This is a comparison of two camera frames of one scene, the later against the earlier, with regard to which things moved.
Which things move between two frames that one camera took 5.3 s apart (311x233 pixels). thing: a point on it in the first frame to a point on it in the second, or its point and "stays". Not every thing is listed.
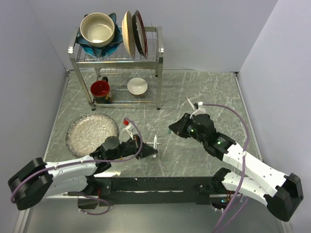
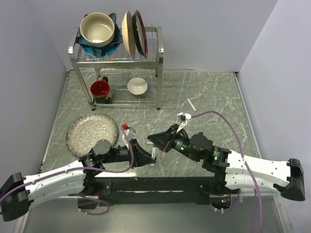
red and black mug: x=101 y=91 stays
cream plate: x=128 y=34 stays
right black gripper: x=179 y=127 to x=164 y=141
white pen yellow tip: x=190 y=104 stays
